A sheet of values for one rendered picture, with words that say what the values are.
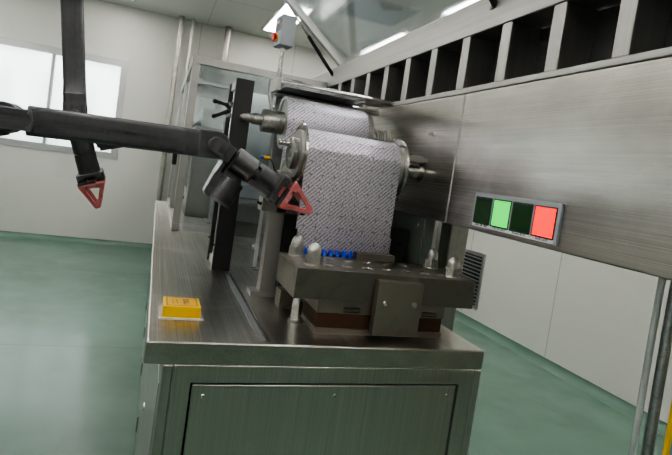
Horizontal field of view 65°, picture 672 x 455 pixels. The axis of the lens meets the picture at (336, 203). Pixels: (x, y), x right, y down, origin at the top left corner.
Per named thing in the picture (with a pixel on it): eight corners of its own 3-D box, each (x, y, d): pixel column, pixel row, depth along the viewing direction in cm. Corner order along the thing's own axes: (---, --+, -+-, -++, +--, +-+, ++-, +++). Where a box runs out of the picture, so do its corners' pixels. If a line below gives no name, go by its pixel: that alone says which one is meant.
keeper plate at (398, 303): (368, 332, 105) (376, 278, 105) (412, 334, 109) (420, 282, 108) (372, 336, 103) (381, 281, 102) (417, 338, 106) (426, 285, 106)
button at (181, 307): (161, 307, 105) (163, 295, 105) (197, 309, 107) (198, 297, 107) (161, 318, 98) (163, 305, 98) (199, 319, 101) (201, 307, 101)
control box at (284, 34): (268, 46, 176) (272, 16, 176) (286, 50, 179) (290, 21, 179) (274, 42, 170) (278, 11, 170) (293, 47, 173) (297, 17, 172)
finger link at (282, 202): (305, 225, 114) (270, 202, 111) (297, 221, 121) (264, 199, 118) (322, 200, 115) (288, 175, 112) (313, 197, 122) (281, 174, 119)
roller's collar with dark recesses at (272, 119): (258, 131, 148) (261, 109, 148) (278, 135, 150) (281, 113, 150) (262, 131, 142) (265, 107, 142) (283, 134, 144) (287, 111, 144)
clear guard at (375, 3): (260, -37, 202) (261, -38, 202) (343, 65, 216) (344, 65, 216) (359, -216, 103) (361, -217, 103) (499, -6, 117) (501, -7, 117)
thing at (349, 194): (295, 228, 119) (307, 147, 118) (388, 238, 127) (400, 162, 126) (296, 228, 119) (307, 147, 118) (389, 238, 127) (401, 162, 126)
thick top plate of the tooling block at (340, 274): (275, 278, 115) (279, 251, 114) (435, 290, 128) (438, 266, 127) (293, 298, 100) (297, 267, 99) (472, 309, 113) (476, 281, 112)
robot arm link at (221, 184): (215, 133, 106) (209, 133, 114) (182, 179, 105) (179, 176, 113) (262, 167, 111) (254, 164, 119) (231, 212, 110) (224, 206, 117)
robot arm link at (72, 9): (61, -27, 146) (57, -41, 136) (84, -24, 148) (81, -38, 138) (66, 129, 148) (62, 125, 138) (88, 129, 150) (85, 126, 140)
